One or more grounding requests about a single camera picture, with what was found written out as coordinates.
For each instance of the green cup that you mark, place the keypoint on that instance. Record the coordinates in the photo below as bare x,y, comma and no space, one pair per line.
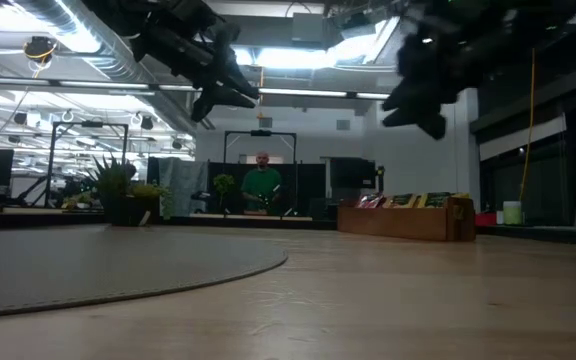
512,212

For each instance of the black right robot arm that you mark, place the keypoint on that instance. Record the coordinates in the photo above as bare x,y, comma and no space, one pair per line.
518,35

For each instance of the black partition panels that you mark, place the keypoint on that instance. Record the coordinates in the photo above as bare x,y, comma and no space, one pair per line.
308,185

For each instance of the round grey mat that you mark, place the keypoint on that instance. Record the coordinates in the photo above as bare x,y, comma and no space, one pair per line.
93,270

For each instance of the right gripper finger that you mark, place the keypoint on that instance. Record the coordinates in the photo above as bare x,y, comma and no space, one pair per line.
408,97
418,122

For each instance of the grey cloth cover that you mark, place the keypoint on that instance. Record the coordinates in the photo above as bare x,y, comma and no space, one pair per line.
183,185

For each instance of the ceiling light strip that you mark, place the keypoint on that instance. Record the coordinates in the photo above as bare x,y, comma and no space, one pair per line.
93,85

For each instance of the wooden compartment tray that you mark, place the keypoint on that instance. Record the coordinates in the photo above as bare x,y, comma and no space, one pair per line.
398,225

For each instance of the small green plant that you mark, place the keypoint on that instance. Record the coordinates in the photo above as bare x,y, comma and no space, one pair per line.
224,184

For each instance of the yellow-green tea bag packet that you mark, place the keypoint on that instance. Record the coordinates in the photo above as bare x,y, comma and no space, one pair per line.
403,200
437,199

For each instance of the black station frame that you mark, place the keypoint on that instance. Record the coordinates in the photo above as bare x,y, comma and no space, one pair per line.
90,124
260,133

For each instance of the person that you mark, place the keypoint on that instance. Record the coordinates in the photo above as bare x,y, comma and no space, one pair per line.
262,184

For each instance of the small red object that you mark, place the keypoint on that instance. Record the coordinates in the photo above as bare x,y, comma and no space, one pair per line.
488,219

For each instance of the red tea bag packet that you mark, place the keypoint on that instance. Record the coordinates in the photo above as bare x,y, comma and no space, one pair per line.
370,201

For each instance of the black screen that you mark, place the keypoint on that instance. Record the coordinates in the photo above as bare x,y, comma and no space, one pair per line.
353,172

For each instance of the black aluminium table frame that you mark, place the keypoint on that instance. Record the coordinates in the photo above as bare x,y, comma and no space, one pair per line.
43,219

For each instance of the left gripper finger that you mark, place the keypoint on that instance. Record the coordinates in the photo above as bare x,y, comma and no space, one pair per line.
218,102
243,82

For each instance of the black stand pole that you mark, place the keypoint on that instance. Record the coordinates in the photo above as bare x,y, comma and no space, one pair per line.
381,180

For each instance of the potted green plant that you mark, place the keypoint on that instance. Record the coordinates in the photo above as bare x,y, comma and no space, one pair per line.
128,210

